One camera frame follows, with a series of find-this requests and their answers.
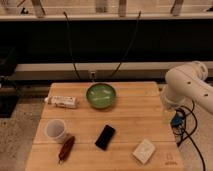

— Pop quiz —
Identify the green ceramic bowl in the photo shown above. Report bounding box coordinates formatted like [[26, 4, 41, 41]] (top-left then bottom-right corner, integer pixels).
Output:
[[86, 83, 116, 109]]

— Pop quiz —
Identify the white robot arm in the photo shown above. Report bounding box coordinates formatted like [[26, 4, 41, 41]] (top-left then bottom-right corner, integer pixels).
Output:
[[161, 61, 213, 115]]

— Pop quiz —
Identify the black rectangular phone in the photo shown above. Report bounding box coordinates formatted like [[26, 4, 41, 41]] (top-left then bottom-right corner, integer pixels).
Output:
[[95, 125, 115, 150]]

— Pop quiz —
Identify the white tube with label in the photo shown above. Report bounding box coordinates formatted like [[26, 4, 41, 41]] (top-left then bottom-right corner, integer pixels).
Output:
[[44, 96, 78, 109]]

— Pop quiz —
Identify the white rectangular box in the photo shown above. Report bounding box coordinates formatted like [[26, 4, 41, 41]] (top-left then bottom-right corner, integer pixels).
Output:
[[133, 139, 156, 164]]

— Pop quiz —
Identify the blue connector box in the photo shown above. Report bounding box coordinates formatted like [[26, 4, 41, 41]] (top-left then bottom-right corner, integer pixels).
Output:
[[170, 112, 185, 127]]

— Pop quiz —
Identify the black box at left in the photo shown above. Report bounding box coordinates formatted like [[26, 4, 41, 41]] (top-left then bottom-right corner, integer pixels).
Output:
[[0, 46, 19, 118]]

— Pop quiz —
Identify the white wall outlet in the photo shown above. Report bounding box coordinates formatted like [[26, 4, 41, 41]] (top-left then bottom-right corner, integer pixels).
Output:
[[88, 70, 97, 80]]

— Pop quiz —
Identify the left black hanging cable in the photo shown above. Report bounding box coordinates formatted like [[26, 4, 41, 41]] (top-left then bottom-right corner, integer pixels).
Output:
[[62, 11, 82, 81]]

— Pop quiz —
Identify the black hanging cable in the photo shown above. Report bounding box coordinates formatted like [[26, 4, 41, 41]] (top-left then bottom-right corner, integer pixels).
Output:
[[108, 10, 142, 80], [62, 11, 82, 81]]

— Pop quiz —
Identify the right black hanging cable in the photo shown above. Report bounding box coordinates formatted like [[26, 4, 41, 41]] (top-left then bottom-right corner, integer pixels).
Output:
[[108, 10, 142, 80]]

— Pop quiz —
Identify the black floor cable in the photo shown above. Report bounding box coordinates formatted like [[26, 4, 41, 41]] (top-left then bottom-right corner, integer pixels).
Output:
[[172, 99, 207, 171]]

